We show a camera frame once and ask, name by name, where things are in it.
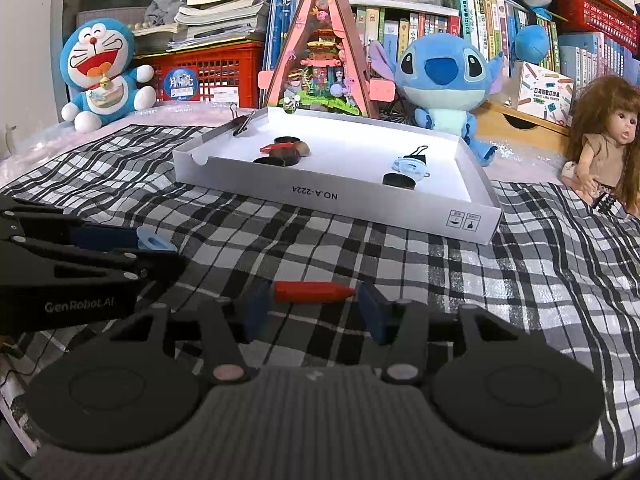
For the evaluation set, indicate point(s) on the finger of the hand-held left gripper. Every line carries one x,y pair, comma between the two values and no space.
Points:
150,265
100,239

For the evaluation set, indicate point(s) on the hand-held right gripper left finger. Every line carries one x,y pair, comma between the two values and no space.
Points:
255,310

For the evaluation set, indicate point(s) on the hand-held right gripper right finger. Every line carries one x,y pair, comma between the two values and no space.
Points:
375,312

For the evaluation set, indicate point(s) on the light blue hair clip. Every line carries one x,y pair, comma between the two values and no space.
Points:
157,241

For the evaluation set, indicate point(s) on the red crayon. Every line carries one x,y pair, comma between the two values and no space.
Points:
272,148
310,292

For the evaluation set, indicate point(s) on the white cardboard box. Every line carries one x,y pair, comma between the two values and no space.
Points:
350,200

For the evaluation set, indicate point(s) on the black round lid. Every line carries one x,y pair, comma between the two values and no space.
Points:
287,140
267,161
399,181
290,159

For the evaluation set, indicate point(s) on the blue clothespin with bears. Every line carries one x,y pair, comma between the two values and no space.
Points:
407,166

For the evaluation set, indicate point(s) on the large black binder clip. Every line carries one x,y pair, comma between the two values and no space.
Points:
416,154

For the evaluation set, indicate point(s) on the brown round nut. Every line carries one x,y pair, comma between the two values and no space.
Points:
303,149

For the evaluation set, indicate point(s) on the black white plaid blanket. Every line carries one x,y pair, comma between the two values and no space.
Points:
400,260

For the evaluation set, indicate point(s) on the blue white cat plush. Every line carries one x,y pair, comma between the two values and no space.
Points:
105,75

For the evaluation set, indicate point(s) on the red plastic crate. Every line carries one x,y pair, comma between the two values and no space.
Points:
220,70

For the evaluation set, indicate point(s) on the wooden drawer box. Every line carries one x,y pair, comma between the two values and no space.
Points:
520,125

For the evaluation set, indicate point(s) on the grey crumpled cloth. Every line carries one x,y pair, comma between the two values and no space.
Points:
162,10

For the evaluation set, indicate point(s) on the blue alien plush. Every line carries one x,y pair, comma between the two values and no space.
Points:
440,75

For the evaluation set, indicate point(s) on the pink triangular miniature house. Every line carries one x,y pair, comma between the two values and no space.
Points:
325,60

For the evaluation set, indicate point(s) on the stack of worn books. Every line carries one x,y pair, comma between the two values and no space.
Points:
220,10

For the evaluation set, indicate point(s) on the white printed carton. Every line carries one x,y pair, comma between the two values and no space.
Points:
545,95

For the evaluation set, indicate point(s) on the long-haired baby doll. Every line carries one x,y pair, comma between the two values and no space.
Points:
610,150

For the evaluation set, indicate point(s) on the blue standing folders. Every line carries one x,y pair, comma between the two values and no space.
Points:
285,10

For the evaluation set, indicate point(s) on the row of shelf books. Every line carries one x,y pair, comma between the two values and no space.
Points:
500,15

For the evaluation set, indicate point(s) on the red mesh basket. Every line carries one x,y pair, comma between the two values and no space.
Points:
600,15

